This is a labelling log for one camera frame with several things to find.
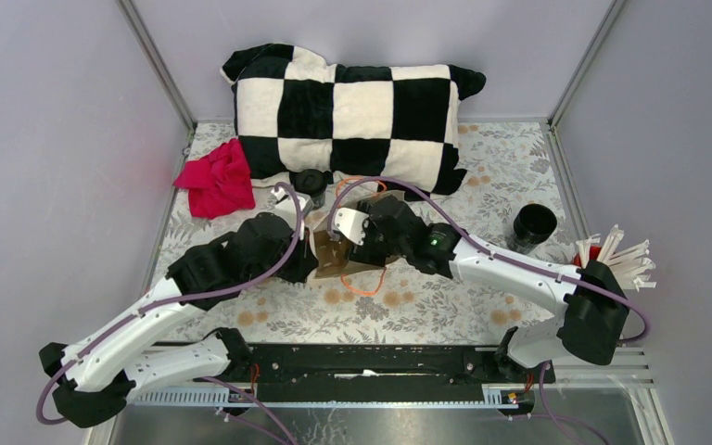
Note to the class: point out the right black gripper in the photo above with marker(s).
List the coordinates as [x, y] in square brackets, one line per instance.
[366, 253]

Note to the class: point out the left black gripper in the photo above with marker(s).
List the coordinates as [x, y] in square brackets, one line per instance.
[307, 261]

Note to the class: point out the brown paper bag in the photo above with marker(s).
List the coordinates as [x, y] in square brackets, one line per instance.
[334, 262]

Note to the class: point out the black printed coffee cup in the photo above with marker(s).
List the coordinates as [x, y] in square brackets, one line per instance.
[317, 200]

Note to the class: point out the black coffee cup lid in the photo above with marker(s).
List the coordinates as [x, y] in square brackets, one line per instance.
[311, 182]

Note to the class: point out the stack of black cups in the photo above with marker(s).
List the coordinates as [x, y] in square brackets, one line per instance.
[532, 226]

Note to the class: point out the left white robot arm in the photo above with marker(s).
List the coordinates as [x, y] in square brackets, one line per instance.
[95, 378]

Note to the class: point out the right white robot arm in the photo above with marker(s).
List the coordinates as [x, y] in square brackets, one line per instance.
[585, 303]

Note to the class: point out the black white checkered pillow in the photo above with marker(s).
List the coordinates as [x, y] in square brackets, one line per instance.
[294, 111]

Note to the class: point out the pink cloth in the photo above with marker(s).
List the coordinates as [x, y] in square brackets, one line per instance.
[219, 183]

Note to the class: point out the floral table mat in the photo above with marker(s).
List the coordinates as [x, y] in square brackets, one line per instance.
[508, 165]

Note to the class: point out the white wrapped straws bundle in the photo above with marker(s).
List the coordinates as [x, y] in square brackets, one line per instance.
[630, 266]

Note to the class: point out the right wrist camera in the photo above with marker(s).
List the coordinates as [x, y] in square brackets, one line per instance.
[351, 223]

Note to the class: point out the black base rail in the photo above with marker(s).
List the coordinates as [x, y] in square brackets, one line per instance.
[311, 373]

